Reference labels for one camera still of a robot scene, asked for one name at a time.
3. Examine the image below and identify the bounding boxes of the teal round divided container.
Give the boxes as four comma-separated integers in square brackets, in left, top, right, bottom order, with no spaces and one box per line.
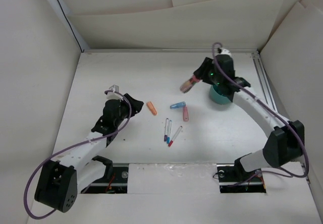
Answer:
[209,85,231,105]

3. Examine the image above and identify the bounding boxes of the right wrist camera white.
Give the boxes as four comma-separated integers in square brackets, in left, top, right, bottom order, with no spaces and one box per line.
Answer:
[218,47,232,57]

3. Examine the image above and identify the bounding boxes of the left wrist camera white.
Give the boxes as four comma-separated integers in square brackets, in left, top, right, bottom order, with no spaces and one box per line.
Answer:
[104,84,123,100]

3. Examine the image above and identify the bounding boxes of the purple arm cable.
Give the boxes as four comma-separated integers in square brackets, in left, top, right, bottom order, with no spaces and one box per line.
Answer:
[23,89,133,220]
[211,41,310,179]

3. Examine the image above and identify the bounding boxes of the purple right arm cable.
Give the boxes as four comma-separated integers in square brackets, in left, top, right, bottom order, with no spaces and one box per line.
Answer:
[211,41,310,179]

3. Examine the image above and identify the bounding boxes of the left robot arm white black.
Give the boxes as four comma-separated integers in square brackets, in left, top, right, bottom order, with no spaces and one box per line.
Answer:
[34,90,144,213]

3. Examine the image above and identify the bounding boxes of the blue cap white marker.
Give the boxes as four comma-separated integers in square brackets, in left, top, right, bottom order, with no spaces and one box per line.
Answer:
[166,120,172,144]

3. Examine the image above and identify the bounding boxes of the blue translucent stapler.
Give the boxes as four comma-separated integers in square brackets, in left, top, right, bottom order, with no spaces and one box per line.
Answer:
[170,101,186,109]

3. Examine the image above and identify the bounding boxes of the purple cap white marker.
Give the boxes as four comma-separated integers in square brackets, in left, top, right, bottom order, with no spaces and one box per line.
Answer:
[164,118,169,142]

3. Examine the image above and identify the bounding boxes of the aluminium rail right side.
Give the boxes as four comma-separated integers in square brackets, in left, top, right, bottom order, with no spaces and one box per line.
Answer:
[251,50,277,110]

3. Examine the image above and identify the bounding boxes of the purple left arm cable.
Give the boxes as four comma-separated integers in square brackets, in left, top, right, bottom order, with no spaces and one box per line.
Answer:
[23,89,133,220]

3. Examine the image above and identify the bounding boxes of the red cap white marker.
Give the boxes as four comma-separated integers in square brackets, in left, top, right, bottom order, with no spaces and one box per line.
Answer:
[168,126,183,147]

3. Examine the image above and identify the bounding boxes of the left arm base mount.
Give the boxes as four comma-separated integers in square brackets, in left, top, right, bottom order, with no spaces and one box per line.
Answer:
[77,156,129,194]

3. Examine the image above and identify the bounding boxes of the pink cap glue bottle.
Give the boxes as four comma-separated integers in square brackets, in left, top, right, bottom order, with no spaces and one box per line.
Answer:
[180,75,200,93]

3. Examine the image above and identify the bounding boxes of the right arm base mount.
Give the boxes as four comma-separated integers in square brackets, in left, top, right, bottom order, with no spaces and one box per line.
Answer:
[213,160,266,194]

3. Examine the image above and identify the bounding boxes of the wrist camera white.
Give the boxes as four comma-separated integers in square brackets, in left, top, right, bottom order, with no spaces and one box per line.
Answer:
[218,47,232,57]
[104,84,123,100]

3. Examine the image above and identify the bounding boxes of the pink correction tape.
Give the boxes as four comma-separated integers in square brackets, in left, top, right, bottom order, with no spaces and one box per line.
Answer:
[183,106,189,122]

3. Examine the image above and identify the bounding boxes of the orange eraser stick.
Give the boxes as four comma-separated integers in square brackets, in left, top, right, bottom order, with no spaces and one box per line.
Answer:
[146,101,157,116]

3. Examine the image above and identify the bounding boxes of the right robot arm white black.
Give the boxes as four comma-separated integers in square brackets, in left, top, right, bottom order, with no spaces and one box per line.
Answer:
[189,52,309,185]

